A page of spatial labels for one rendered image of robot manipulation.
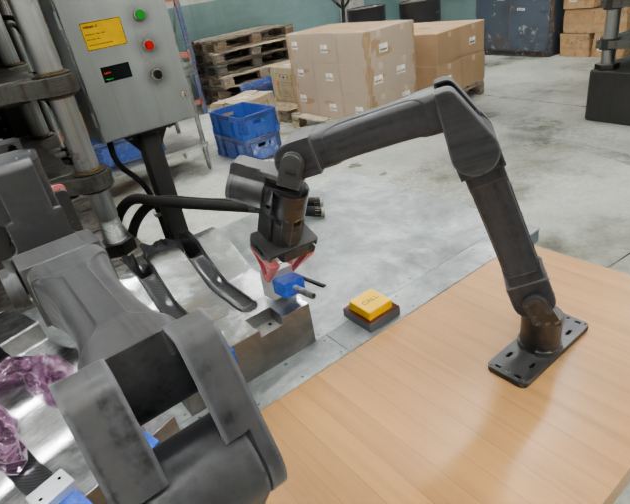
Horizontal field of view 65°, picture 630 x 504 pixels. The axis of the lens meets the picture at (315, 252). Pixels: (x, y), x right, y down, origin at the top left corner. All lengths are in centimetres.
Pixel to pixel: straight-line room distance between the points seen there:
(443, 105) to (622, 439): 51
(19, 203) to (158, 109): 113
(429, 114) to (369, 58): 387
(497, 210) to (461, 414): 31
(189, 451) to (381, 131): 51
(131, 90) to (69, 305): 125
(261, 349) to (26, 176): 51
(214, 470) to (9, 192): 32
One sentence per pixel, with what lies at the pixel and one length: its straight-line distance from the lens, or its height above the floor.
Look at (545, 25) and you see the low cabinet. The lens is 757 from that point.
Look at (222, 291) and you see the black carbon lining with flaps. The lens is 102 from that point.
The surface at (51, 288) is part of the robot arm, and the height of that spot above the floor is 123.
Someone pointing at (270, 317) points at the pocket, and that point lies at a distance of 93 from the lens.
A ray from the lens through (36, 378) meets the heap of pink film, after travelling 93.
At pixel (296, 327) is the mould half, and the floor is 85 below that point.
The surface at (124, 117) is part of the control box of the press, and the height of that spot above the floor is 113.
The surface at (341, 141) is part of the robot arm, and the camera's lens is 72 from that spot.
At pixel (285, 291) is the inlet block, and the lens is 87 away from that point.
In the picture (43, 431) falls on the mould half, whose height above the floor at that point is 87.
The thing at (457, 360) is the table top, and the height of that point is 80.
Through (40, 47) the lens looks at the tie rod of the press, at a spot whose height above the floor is 135.
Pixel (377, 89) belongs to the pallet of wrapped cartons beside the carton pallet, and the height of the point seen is 44.
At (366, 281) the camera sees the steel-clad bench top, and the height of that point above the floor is 80.
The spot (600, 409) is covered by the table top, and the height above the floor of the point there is 80.
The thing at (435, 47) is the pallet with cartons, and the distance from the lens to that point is 526.
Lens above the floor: 140
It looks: 29 degrees down
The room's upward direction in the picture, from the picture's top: 10 degrees counter-clockwise
